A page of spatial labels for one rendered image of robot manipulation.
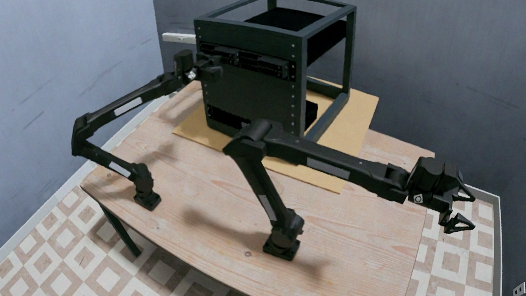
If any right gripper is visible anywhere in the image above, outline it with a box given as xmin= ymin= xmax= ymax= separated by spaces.
xmin=424 ymin=183 xmax=476 ymax=234

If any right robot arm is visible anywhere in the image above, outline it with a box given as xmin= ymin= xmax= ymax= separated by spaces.
xmin=222 ymin=118 xmax=463 ymax=260

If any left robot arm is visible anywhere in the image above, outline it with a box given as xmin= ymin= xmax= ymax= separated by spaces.
xmin=71 ymin=49 xmax=223 ymax=210

